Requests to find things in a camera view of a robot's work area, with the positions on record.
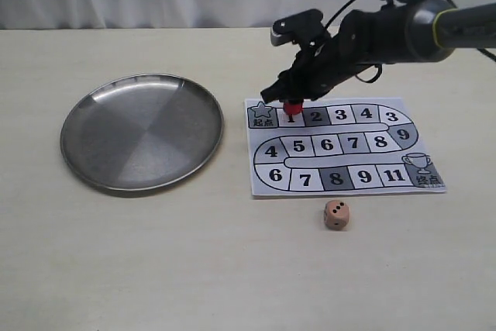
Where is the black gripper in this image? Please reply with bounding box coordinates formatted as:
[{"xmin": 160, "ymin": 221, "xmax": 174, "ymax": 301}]
[{"xmin": 260, "ymin": 5, "xmax": 414, "ymax": 103}]

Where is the red cylinder game piece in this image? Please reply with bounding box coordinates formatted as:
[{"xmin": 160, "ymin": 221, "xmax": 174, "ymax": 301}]
[{"xmin": 283, "ymin": 101, "xmax": 303, "ymax": 122}]

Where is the wooden die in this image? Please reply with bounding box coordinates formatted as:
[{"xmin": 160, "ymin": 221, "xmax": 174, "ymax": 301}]
[{"xmin": 324, "ymin": 200, "xmax": 350, "ymax": 230}]

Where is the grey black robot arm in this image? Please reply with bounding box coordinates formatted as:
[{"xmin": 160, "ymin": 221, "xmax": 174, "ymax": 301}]
[{"xmin": 260, "ymin": 0, "xmax": 495, "ymax": 105}]

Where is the paper number game board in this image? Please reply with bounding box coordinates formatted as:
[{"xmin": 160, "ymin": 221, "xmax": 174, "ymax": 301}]
[{"xmin": 245, "ymin": 98, "xmax": 446, "ymax": 197}]

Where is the round stainless steel plate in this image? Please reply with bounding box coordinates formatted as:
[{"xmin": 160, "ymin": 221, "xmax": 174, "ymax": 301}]
[{"xmin": 59, "ymin": 73, "xmax": 225, "ymax": 194}]

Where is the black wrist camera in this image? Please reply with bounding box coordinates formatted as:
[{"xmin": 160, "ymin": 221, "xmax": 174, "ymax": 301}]
[{"xmin": 270, "ymin": 9, "xmax": 331, "ymax": 50}]

